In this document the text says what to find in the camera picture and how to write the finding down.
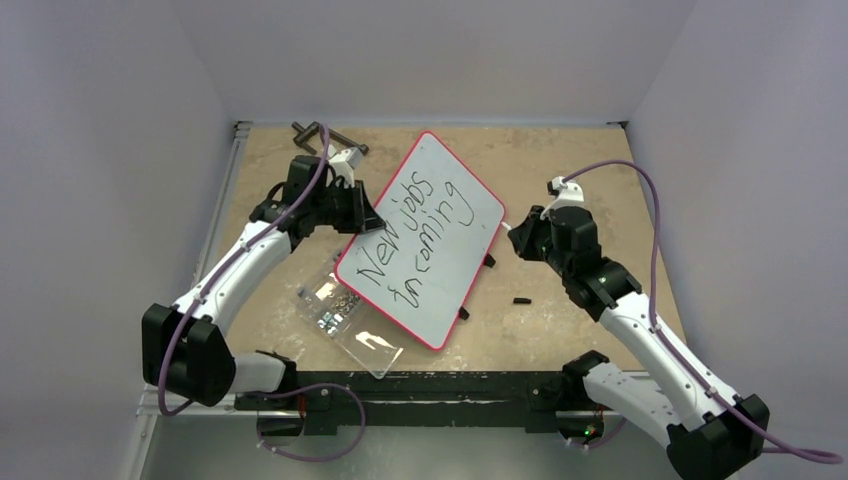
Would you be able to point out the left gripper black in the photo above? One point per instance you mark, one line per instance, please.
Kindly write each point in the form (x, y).
(362, 218)

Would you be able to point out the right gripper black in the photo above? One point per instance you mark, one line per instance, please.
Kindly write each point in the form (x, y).
(532, 237)

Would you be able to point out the pink framed whiteboard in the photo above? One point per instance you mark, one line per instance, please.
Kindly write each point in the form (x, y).
(441, 221)

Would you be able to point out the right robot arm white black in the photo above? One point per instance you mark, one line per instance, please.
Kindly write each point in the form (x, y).
(705, 427)

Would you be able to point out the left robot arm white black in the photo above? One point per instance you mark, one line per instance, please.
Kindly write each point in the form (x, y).
(184, 348)

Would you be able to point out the clear plastic screw box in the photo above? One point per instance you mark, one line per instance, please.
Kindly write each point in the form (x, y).
(348, 320)

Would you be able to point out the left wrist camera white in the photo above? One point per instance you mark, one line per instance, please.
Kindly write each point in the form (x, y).
(342, 165)

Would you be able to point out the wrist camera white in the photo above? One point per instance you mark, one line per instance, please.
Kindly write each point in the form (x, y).
(342, 165)
(563, 193)

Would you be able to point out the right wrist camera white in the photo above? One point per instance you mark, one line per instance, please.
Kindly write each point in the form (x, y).
(563, 193)

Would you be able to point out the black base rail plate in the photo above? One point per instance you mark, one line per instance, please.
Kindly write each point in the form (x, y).
(533, 401)

